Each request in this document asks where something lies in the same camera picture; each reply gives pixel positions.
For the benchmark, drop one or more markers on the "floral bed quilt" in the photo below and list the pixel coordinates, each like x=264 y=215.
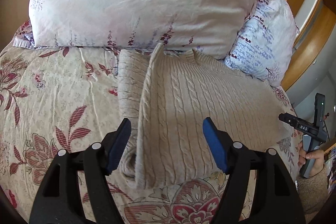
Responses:
x=69 y=98

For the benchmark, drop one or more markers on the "beige cable-knit sweater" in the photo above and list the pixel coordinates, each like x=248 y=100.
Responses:
x=167 y=98

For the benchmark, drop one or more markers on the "person's right hand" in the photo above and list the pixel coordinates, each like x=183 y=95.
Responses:
x=316 y=157

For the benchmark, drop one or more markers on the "beige fuzzy sleeve forearm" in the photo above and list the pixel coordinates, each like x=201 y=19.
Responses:
x=313 y=191

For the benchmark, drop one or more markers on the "curved wooden headboard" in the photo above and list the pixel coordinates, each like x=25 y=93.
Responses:
x=314 y=32

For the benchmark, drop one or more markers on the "white blue-print pillow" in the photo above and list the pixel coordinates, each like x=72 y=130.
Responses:
x=263 y=46

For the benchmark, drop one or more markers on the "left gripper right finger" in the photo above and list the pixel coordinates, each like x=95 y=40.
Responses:
x=259 y=187

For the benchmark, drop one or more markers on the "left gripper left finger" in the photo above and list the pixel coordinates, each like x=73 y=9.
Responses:
x=58 y=198

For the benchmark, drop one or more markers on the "pink floral pillow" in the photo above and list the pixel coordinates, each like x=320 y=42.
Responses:
x=141 y=1

